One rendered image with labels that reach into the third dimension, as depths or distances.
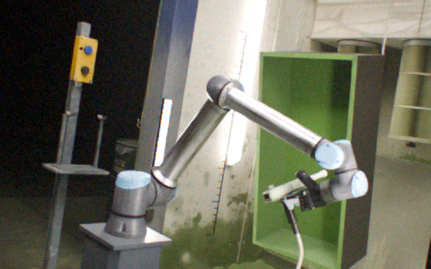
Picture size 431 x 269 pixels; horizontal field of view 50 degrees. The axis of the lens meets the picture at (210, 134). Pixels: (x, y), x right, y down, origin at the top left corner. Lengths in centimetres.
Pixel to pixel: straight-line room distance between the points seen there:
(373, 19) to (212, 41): 128
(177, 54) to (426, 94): 177
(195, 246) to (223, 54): 138
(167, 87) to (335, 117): 106
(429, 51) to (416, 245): 136
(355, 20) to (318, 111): 112
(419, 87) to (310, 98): 92
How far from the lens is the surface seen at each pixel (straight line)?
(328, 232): 312
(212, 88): 190
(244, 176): 360
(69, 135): 289
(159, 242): 211
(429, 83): 361
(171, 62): 299
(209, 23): 319
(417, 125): 359
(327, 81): 293
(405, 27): 366
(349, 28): 388
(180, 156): 213
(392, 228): 371
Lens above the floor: 125
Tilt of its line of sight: 3 degrees down
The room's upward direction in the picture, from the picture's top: 9 degrees clockwise
